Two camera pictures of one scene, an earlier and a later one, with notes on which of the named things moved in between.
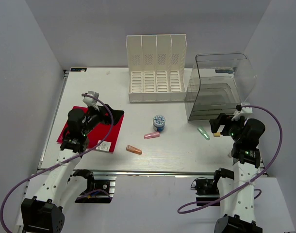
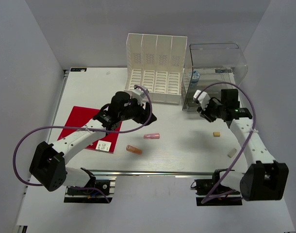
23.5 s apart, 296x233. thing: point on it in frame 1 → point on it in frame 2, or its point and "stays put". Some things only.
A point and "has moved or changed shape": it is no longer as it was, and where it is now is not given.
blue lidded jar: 158,123 → 195,78
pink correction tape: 152,135 stays put
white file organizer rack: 156,64 stays put
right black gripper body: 230,125 → 212,111
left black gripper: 105,119 → 141,111
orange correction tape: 131,148 stays put
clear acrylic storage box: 222,81 has moved or changed shape
